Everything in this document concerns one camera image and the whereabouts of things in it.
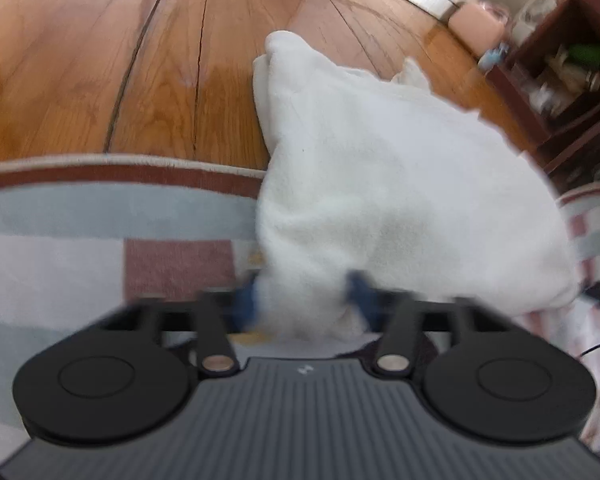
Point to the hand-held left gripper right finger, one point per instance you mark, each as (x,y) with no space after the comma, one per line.
(362,300)

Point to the green bag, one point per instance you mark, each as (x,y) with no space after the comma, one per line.
(587,55)

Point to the cream hoodie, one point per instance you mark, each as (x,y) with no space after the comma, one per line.
(380,170)

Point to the checked rug with brown border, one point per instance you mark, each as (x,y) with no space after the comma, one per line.
(55,220)

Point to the blue spray bottle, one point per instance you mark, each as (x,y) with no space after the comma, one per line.
(495,55)

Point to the dark wooden shelf unit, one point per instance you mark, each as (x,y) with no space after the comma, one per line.
(517,87)

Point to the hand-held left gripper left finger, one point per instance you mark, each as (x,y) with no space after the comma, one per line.
(245,305)

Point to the pink case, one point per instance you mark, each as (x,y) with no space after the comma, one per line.
(472,22)

